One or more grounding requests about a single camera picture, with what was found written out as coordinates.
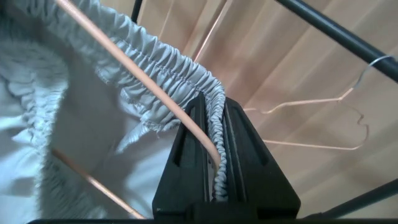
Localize pink clothes hanger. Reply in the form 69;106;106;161
243;55;396;151
51;0;222;220

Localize pale grey shorts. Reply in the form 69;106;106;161
0;0;229;220

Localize beige curtain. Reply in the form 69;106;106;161
99;0;398;218

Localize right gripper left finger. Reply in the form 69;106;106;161
152;92;216;218

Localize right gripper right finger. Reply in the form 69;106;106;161
223;97;302;218

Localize black clothes rack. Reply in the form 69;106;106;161
130;0;398;219

